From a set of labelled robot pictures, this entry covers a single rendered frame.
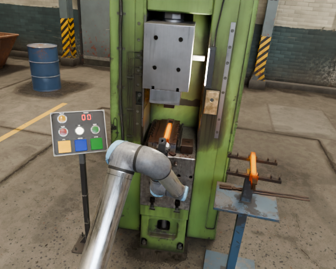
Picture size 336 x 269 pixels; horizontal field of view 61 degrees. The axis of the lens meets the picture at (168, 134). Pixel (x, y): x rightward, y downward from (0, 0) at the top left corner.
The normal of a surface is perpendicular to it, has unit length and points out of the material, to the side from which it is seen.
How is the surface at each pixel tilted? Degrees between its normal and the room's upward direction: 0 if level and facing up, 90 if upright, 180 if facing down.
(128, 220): 90
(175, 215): 90
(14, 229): 0
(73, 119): 60
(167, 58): 90
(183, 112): 90
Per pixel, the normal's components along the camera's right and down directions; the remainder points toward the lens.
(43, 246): 0.07, -0.90
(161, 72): -0.11, 0.42
